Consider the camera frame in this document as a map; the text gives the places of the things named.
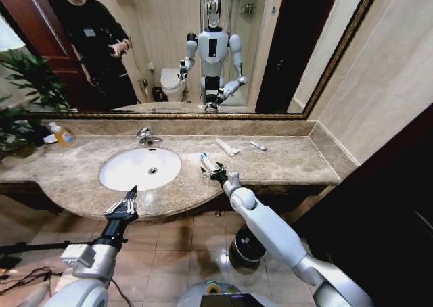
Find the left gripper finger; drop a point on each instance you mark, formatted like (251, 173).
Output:
(133, 204)
(118, 206)

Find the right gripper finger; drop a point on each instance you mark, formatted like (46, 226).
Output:
(221, 166)
(208, 176)

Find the small white dish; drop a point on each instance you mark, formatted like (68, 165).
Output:
(50, 138)

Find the black ribbed bar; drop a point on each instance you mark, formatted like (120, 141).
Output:
(34, 247)

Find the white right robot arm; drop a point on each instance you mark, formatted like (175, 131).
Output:
(270, 226)

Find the gold framed wall mirror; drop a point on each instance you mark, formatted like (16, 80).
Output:
(162, 23)

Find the dark round trash bin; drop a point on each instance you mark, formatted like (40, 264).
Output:
(242, 253)

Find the white toothbrush wrapper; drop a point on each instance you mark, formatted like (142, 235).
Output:
(227, 147)

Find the chrome faucet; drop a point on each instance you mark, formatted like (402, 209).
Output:
(145, 136)

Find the small white tube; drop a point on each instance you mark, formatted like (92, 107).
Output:
(257, 146)

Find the white blue trash packet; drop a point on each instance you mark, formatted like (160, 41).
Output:
(209, 161)

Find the dark wooden door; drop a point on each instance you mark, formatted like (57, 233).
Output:
(379, 219)

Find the orange soap bottle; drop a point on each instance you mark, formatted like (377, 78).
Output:
(64, 138)

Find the white oval sink basin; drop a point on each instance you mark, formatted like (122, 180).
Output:
(135, 168)

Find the green potted plant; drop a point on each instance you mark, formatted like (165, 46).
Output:
(34, 80)

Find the chrome sink drain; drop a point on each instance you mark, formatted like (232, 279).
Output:
(153, 170)

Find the white robot front shell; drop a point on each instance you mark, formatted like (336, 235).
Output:
(216, 293)

